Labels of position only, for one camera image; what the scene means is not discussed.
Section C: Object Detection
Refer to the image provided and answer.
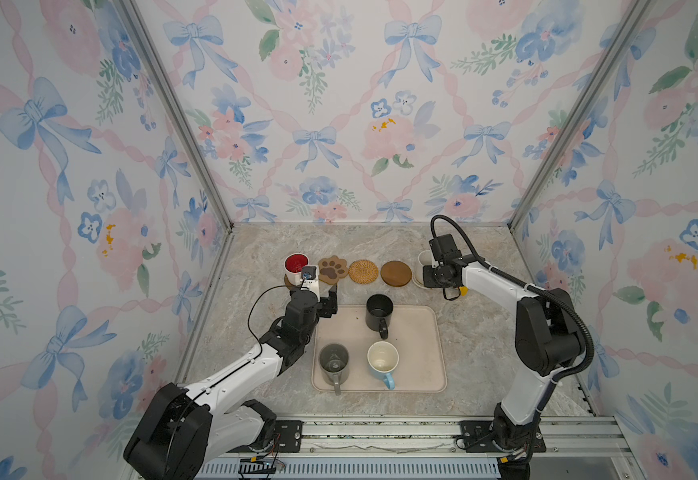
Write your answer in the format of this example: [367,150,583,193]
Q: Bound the grey glass mug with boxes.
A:
[318,343,350,395]

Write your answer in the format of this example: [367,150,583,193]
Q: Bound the woven rattan round coaster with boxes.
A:
[349,259,379,285]

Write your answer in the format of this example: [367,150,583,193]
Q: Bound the beige serving tray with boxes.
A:
[311,305,447,394]

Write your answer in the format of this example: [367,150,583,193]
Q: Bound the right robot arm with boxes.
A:
[423,259,594,452]

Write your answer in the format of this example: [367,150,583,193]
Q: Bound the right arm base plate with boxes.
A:
[456,419,547,454]

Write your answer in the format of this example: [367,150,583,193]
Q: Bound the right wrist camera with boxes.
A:
[429,234,462,263]

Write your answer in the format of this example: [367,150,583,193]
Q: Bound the black mug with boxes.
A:
[365,294,394,340]

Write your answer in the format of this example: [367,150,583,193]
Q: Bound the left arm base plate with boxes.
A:
[237,419,304,454]

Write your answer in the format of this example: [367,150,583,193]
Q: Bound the white mug blue handle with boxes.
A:
[366,341,400,390]

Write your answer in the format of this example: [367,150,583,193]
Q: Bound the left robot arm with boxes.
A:
[123,287,338,479]

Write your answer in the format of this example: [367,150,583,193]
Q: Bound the cream white mug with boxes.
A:
[417,250,435,267]

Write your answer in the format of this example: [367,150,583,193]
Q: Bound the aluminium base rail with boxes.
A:
[193,416,646,479]

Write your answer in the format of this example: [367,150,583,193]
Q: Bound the plain round wooden coaster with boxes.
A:
[380,260,413,288]

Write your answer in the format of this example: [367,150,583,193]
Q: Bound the aluminium frame post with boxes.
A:
[508,0,654,233]
[111,0,233,232]

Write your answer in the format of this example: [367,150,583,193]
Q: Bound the cork paw print coaster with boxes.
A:
[317,255,349,285]

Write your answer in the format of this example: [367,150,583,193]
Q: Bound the aluminium frame post left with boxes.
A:
[111,0,233,232]

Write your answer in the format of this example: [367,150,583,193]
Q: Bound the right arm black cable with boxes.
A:
[429,214,596,421]

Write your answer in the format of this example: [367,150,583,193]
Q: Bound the white mug red inside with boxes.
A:
[284,253,309,286]

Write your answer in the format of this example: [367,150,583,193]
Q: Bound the dark glossy wooden round coaster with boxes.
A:
[284,272,304,291]

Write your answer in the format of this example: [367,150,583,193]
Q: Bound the aluminium frame post right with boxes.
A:
[508,0,654,233]

